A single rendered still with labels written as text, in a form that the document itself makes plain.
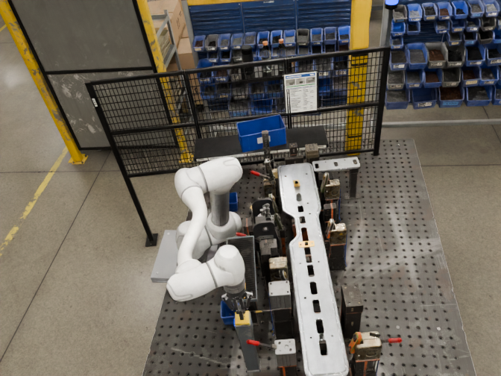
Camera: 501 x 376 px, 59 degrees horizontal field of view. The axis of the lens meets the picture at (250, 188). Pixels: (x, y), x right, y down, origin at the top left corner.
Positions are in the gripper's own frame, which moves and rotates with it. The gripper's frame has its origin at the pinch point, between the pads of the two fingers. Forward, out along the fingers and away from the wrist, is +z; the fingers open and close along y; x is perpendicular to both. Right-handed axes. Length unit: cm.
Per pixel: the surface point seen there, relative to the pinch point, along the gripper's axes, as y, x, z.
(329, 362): 35.2, -16.1, 18.9
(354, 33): 77, 154, -46
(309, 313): 29.5, 7.9, 18.9
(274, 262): 16.0, 33.1, 11.1
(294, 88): 40, 150, -15
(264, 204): 13, 67, 3
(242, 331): -0.5, -3.6, 9.3
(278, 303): 15.9, 12.2, 14.6
